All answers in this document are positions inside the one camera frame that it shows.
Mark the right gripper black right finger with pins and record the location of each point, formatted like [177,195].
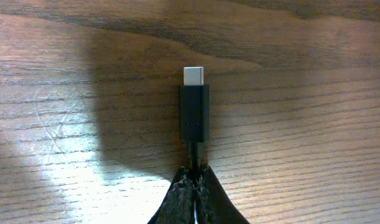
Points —
[213,206]

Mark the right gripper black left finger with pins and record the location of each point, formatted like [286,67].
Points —
[177,206]

